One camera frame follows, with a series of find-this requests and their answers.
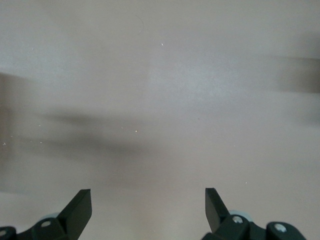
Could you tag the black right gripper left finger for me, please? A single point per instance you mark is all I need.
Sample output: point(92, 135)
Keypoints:
point(65, 225)

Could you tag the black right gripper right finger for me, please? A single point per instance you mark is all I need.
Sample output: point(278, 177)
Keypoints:
point(225, 225)

